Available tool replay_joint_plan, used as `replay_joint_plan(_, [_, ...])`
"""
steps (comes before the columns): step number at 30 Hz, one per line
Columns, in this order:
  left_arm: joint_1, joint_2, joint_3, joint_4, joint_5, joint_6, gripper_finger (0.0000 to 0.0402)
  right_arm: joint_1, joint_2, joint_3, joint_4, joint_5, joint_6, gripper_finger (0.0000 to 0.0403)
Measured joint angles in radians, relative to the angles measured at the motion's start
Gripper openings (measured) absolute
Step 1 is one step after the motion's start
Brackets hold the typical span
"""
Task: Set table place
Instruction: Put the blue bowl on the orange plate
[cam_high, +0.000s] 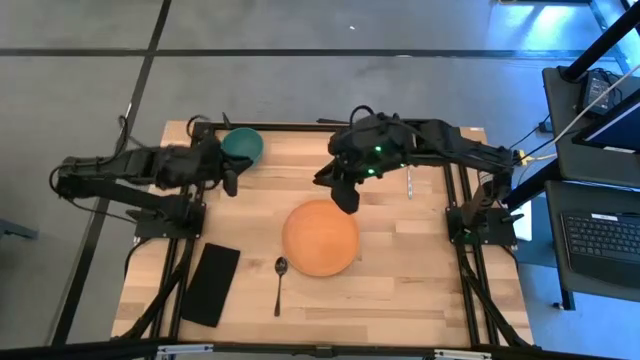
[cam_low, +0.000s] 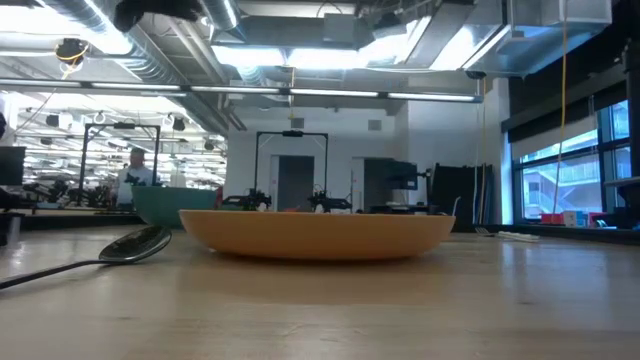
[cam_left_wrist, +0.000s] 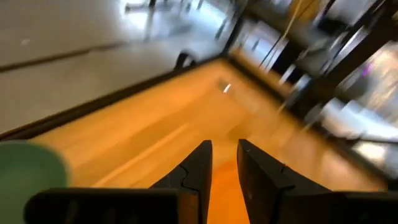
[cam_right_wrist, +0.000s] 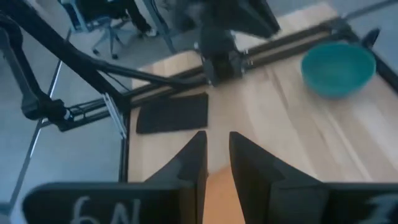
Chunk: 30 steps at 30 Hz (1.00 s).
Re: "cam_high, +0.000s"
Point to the orange round plate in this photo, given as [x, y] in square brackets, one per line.
[320, 240]

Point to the black cloth napkin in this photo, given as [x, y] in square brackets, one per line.
[210, 285]

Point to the black power adapter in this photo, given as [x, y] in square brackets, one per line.
[597, 92]

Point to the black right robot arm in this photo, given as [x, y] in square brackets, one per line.
[465, 145]

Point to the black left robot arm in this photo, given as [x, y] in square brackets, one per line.
[140, 200]

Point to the silver frame bracket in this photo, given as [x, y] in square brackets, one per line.
[185, 349]
[462, 354]

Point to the black laptop keyboard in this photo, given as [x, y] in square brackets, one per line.
[602, 245]

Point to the teal bowl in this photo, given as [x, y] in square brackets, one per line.
[246, 141]

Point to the silver metal fork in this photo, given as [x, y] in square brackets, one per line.
[409, 182]

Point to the dark metal spoon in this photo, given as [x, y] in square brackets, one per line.
[280, 280]

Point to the black aluminium table frame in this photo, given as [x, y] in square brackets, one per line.
[467, 300]

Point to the black side desk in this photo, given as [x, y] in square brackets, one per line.
[560, 150]

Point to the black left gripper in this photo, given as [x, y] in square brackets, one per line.
[190, 165]

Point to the black diagonal pole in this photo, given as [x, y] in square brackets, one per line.
[600, 45]

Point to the black monitor screen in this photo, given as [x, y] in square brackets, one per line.
[615, 127]

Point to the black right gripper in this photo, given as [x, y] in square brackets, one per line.
[370, 147]

